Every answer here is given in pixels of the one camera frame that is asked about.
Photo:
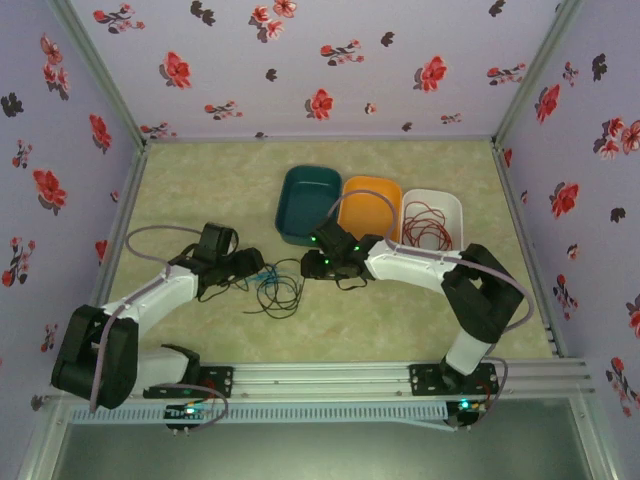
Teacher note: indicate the aluminium frame post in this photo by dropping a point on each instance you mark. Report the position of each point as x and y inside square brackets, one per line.
[100, 70]
[540, 65]

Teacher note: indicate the white plastic bin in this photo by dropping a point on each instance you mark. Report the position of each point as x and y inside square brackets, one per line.
[456, 215]

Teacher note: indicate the orange plastic bin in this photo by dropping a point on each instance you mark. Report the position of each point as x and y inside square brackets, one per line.
[370, 215]

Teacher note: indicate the teal plastic bin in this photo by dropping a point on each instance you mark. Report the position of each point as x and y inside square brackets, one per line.
[300, 200]

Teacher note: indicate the grey metal panel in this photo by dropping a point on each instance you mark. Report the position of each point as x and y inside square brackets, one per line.
[320, 455]

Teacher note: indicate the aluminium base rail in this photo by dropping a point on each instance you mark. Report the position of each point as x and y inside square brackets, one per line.
[320, 380]

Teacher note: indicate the aluminium side rail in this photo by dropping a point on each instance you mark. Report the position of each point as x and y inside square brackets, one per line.
[131, 190]
[506, 177]

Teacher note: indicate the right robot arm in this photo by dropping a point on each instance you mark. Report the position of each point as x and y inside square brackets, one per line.
[480, 300]

